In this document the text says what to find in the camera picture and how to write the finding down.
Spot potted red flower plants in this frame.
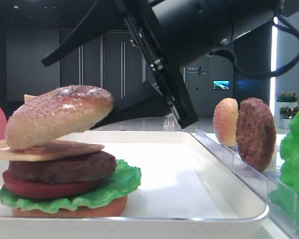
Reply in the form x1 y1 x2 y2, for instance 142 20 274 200
274 91 299 129

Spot standing yellow cheese slice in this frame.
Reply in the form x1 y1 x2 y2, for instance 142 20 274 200
24 94 37 103

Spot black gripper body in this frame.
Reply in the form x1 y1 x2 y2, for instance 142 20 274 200
124 0 232 128

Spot standing brown meat patty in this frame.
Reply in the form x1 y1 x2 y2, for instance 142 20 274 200
236 98 276 171

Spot wall mounted small screen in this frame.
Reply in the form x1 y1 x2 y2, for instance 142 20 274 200
213 80 230 90

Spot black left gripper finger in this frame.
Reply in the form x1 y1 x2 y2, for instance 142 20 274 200
91 81 173 129

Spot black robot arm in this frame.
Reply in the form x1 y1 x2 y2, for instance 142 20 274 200
42 0 299 128

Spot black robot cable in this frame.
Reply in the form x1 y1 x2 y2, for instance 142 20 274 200
209 9 299 80

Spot flat yellow cheese slice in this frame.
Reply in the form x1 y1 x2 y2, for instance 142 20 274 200
0 140 104 162

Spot brown meat patty in burger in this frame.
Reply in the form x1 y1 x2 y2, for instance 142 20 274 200
8 151 117 184

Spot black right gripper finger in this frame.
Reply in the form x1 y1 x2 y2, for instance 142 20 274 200
41 0 127 66

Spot right long clear acrylic rail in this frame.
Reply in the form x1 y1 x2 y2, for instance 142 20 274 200
194 129 299 239

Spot green lettuce leaf in burger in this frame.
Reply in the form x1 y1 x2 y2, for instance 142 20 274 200
0 159 142 214

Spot red tomato slice in burger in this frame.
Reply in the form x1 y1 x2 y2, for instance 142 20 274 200
2 170 104 199

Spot standing green lettuce leaf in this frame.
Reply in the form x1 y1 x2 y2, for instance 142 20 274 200
269 111 299 225

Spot white rectangular metal tray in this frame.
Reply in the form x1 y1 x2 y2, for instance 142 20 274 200
0 131 269 239

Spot bottom bun in burger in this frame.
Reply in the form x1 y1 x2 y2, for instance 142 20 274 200
12 196 128 218

